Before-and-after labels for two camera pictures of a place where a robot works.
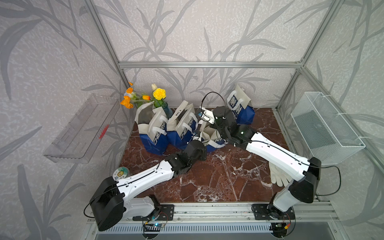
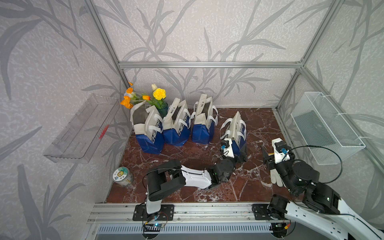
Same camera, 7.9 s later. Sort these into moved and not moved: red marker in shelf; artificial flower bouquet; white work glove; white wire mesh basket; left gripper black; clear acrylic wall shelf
Moved: left gripper black
Not moved: white wire mesh basket; artificial flower bouquet; red marker in shelf; white work glove; clear acrylic wall shelf
